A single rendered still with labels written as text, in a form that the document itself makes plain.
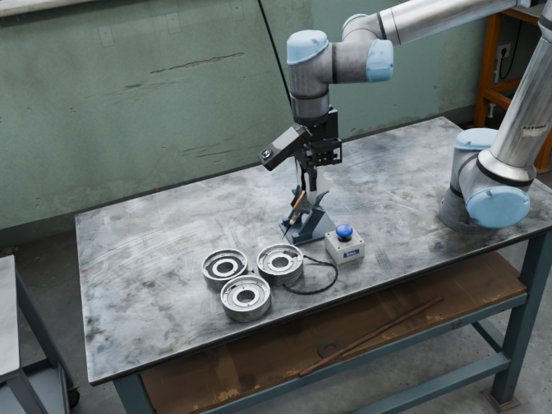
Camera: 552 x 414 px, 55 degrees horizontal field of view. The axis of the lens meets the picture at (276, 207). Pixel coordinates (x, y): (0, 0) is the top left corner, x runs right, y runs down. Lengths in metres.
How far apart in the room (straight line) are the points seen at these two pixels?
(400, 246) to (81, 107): 1.80
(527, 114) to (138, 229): 0.96
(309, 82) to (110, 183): 1.98
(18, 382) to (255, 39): 1.89
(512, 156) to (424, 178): 0.46
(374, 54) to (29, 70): 1.88
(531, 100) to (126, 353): 0.91
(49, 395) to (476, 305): 1.35
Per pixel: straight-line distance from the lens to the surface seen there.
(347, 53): 0.99
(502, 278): 1.62
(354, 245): 1.22
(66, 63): 2.60
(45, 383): 1.99
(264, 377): 1.35
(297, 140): 1.06
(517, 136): 1.10
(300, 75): 1.00
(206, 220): 1.42
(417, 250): 1.28
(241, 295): 1.16
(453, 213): 1.34
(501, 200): 1.13
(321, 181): 1.12
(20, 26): 2.56
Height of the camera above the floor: 1.63
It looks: 36 degrees down
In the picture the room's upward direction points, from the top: 6 degrees counter-clockwise
